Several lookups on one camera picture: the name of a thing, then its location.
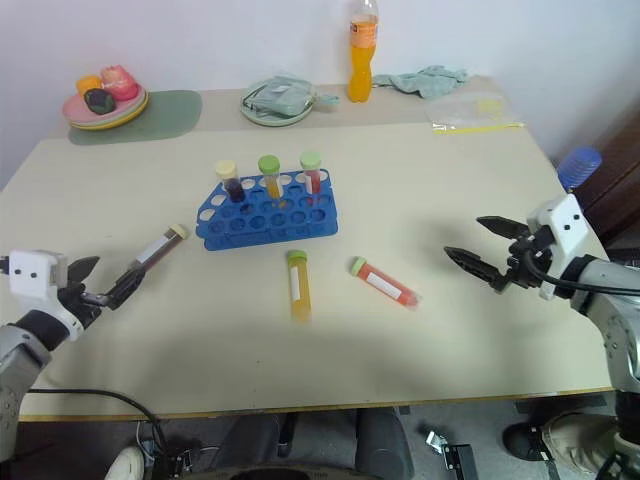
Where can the orange-red tube green cap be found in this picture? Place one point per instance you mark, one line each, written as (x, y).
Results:
(387, 285)

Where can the black shoe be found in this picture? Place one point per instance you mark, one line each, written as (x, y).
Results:
(522, 442)

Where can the pale green plate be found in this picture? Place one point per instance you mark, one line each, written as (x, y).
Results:
(272, 119)

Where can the orange soda bottle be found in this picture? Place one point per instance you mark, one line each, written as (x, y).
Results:
(361, 65)

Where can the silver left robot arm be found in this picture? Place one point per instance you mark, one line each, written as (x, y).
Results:
(17, 365)

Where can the pink plate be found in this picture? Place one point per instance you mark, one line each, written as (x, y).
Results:
(75, 110)

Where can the yellow plate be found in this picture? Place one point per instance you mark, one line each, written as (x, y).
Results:
(132, 117)

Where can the red tube pale green cap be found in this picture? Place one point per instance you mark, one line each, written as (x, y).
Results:
(312, 175)

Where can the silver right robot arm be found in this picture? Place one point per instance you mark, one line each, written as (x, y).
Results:
(612, 305)

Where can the khaki trouser leg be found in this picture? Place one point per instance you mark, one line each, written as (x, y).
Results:
(580, 440)

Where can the dark grey rounded shape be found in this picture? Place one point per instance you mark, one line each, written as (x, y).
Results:
(382, 440)

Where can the dark blue tube cream cap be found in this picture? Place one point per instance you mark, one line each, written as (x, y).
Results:
(231, 182)

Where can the yellow tube green cap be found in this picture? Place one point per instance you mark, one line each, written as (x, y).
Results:
(299, 287)
(271, 177)

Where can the red toy apple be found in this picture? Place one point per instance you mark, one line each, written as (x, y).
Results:
(120, 82)

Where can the clear zip plastic bag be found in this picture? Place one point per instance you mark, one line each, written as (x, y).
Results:
(470, 117)

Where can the pale green cloth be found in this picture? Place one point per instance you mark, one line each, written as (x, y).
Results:
(425, 82)

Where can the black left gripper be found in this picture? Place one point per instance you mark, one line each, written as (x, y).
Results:
(80, 305)

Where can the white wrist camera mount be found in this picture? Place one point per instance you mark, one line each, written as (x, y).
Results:
(562, 220)
(32, 272)

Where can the white shoe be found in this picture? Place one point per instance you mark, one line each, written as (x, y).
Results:
(125, 465)

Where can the blue test tube rack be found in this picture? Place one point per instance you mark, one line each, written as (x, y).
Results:
(270, 232)

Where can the black box with metal clip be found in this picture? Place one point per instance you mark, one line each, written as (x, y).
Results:
(455, 452)

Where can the blue ribbed bottle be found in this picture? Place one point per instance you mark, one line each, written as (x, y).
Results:
(580, 167)

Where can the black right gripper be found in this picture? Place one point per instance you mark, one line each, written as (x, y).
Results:
(520, 265)

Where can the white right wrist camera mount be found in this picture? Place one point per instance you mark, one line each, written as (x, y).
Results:
(562, 220)

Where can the dark brown cabinet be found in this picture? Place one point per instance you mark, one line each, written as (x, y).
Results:
(617, 180)

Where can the dark red tube cream cap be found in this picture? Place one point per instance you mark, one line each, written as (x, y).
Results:
(160, 245)

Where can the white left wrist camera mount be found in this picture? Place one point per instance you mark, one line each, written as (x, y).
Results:
(32, 272)

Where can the dark toy fruit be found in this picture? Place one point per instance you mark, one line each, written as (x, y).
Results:
(100, 101)

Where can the orange toy fruit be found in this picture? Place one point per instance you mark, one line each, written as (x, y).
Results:
(89, 84)

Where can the green placemat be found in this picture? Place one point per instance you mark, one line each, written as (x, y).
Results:
(170, 112)

